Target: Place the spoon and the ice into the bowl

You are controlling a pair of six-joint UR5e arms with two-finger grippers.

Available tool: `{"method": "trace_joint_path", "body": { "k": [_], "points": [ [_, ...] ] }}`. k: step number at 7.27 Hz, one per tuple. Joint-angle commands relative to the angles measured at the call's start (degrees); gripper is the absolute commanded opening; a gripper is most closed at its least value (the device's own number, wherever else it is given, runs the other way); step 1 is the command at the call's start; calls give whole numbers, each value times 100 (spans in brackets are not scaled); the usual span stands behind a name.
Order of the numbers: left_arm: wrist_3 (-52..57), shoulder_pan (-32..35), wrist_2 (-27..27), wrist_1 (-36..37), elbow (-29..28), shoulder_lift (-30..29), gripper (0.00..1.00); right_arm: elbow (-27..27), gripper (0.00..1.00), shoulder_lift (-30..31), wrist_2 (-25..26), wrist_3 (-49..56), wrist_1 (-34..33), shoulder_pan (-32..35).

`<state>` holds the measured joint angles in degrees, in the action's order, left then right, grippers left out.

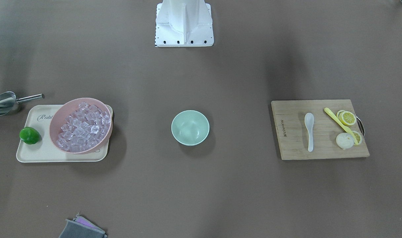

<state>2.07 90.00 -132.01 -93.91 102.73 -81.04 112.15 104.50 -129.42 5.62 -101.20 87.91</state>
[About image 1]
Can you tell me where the green lime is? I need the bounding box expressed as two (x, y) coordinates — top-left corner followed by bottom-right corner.
(19, 127), (41, 145)

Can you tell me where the grey folded cloth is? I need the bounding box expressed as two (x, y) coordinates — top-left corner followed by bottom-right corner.
(59, 214), (108, 238)

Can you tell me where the lemon slice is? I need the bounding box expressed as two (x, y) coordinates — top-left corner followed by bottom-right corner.
(336, 110), (357, 126)
(352, 131), (363, 145)

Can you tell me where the clear ice cube pile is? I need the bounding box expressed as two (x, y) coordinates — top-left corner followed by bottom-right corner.
(57, 102), (112, 152)

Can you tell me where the steel ice scoop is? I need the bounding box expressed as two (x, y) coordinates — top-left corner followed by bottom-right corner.
(0, 91), (45, 116)

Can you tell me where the lemon slice lower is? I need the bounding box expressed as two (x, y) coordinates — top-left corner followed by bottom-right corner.
(352, 131), (363, 145)

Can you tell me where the white peeled lemon end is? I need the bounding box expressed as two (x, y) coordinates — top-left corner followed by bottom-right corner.
(335, 133), (355, 150)

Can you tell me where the lemon slice upper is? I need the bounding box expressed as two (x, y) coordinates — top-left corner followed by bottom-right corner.
(336, 110), (357, 126)

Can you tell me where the beige rectangular tray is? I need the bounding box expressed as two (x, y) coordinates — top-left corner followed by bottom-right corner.
(16, 104), (110, 163)

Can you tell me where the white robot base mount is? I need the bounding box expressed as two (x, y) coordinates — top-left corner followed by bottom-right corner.
(155, 0), (214, 47)

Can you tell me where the yellow plastic knife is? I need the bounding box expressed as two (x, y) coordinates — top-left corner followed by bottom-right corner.
(324, 107), (359, 145)

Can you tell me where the mint green bowl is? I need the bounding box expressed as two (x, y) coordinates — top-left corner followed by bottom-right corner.
(171, 110), (210, 146)

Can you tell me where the pink bowl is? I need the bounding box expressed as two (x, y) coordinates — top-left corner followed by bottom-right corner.
(49, 98), (113, 157)

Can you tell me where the white ceramic spoon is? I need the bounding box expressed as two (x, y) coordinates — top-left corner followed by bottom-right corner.
(304, 112), (315, 152)

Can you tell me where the wooden cutting board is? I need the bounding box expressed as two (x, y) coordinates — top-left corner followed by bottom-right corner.
(271, 99), (370, 161)

